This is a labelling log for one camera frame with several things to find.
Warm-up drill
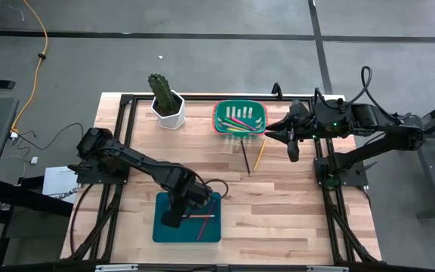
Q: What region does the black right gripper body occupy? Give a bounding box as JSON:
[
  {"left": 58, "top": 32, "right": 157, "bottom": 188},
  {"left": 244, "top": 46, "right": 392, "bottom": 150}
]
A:
[{"left": 287, "top": 98, "right": 316, "bottom": 162}]

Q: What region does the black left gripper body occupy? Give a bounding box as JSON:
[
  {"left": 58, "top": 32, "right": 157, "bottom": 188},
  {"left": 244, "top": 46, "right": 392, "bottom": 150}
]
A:
[{"left": 159, "top": 190, "right": 214, "bottom": 230}]

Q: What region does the red pencil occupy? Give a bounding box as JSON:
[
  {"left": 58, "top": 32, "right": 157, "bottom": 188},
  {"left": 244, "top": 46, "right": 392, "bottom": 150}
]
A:
[{"left": 196, "top": 201, "right": 217, "bottom": 242}]

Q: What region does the pink pen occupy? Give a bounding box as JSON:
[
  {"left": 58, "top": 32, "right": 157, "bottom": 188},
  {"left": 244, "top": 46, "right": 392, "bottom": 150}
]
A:
[{"left": 230, "top": 116, "right": 258, "bottom": 132}]

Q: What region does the green pen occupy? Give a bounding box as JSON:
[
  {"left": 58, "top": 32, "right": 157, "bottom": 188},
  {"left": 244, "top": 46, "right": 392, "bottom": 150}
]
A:
[{"left": 223, "top": 117, "right": 249, "bottom": 131}]

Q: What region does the blue plastic bin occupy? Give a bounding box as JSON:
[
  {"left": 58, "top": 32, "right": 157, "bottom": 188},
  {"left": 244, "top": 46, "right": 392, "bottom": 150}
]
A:
[{"left": 152, "top": 191, "right": 222, "bottom": 243}]

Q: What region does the black pencil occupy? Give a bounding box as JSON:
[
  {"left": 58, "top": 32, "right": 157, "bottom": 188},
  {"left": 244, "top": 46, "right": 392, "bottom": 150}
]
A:
[{"left": 240, "top": 139, "right": 252, "bottom": 178}]

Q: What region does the green basket with red rim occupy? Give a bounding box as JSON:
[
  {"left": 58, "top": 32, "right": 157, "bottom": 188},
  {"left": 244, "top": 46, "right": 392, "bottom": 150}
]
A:
[{"left": 212, "top": 99, "right": 268, "bottom": 137}]

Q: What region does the white hexagonal plant pot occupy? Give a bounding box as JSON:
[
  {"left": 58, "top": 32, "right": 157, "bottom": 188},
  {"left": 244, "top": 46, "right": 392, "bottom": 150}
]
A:
[{"left": 150, "top": 89, "right": 187, "bottom": 130}]

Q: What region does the white paper sheet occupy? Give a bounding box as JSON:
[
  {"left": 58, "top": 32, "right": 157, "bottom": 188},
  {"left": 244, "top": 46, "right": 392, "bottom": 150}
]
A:
[{"left": 42, "top": 165, "right": 79, "bottom": 205}]

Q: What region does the green cactus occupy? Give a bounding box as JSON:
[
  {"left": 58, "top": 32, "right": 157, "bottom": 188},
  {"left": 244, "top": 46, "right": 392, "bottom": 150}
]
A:
[{"left": 147, "top": 73, "right": 180, "bottom": 114}]

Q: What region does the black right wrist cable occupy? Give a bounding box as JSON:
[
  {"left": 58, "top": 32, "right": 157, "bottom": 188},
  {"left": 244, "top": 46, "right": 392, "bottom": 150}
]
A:
[{"left": 313, "top": 86, "right": 347, "bottom": 111}]

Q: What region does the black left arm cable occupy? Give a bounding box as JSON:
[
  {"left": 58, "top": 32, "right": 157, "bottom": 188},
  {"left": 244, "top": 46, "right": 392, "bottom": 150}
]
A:
[{"left": 201, "top": 178, "right": 230, "bottom": 202}]

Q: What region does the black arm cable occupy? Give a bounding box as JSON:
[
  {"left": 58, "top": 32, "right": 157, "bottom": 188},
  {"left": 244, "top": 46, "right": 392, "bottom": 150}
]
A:
[
  {"left": 347, "top": 65, "right": 406, "bottom": 124},
  {"left": 201, "top": 178, "right": 230, "bottom": 202}
]

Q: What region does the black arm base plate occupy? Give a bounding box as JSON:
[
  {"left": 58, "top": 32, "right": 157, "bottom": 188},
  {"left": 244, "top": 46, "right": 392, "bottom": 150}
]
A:
[
  {"left": 313, "top": 156, "right": 370, "bottom": 188},
  {"left": 68, "top": 162, "right": 131, "bottom": 186}
]

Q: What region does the silver metal bracket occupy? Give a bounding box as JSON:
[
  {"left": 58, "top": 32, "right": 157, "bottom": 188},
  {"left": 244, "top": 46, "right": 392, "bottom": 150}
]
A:
[
  {"left": 306, "top": 264, "right": 350, "bottom": 272},
  {"left": 94, "top": 264, "right": 140, "bottom": 272}
]

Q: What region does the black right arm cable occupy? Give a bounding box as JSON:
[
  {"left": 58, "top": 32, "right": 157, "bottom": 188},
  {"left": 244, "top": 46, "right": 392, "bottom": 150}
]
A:
[{"left": 347, "top": 65, "right": 406, "bottom": 124}]

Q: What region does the black floor cable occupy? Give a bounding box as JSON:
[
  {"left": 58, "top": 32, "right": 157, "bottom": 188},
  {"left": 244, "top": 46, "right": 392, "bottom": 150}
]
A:
[{"left": 17, "top": 122, "right": 85, "bottom": 152}]

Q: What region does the black desk leg frame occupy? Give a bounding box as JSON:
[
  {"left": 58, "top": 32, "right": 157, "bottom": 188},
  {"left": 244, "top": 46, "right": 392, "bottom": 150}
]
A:
[{"left": 0, "top": 177, "right": 75, "bottom": 272}]

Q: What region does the yellow floor cable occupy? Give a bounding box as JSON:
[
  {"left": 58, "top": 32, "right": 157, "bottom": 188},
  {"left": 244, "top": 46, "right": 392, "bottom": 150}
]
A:
[{"left": 9, "top": 0, "right": 50, "bottom": 132}]

